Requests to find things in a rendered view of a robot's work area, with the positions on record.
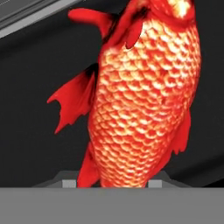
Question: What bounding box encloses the red scaly fish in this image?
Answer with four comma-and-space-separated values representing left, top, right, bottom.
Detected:
46, 0, 202, 188

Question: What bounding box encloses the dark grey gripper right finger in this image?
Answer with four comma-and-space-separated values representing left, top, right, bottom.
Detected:
146, 170, 191, 188

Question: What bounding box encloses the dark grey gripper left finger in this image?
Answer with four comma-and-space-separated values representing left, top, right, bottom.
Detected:
34, 171, 81, 188

